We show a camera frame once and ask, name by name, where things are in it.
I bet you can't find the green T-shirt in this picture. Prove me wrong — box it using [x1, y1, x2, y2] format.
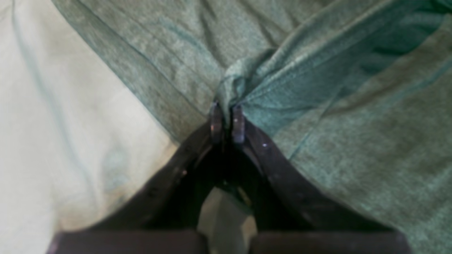
[53, 0, 452, 254]

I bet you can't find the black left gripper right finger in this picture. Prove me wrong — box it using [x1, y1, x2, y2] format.
[231, 106, 391, 231]

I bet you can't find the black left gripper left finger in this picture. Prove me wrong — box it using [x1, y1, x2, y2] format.
[89, 102, 224, 231]

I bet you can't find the light green table cloth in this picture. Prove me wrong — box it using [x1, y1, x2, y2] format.
[0, 0, 177, 254]

